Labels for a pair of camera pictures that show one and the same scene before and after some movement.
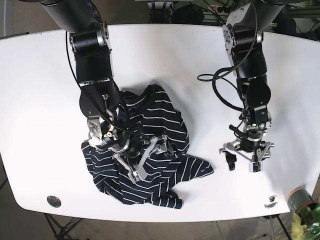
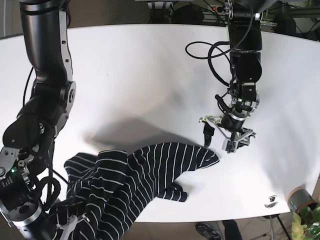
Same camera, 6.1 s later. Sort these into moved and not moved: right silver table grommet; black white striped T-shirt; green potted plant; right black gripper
Moved: black white striped T-shirt; right black gripper
Not moved: green potted plant; right silver table grommet
